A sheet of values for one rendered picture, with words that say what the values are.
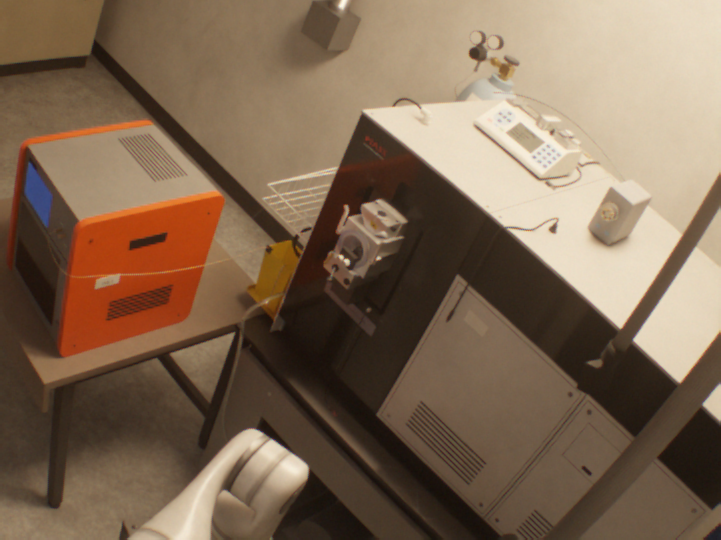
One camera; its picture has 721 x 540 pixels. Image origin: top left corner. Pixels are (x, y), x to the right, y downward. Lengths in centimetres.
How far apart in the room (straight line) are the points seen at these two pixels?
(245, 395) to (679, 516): 128
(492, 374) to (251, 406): 79
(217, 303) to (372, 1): 156
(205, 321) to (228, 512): 120
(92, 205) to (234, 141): 226
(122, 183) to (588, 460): 123
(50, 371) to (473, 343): 101
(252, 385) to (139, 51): 286
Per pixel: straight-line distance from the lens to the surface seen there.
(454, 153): 180
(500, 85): 257
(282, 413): 213
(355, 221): 176
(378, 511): 202
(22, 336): 200
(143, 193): 183
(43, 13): 460
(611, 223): 178
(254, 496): 95
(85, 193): 179
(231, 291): 230
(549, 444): 171
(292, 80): 361
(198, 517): 88
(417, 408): 188
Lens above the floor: 215
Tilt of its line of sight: 33 degrees down
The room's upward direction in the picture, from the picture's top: 24 degrees clockwise
